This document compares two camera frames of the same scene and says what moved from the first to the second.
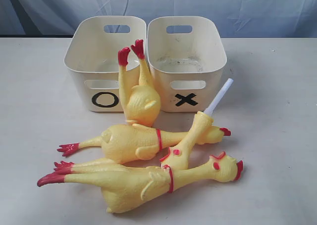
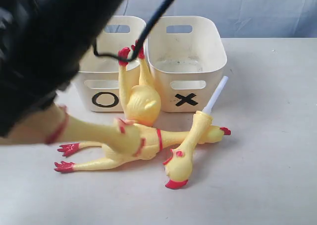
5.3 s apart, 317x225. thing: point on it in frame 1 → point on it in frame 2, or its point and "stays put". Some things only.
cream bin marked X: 185,60 stays put
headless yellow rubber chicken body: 141,103 stays put
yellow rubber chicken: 120,143 stays put
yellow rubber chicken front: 125,187 → 55,126
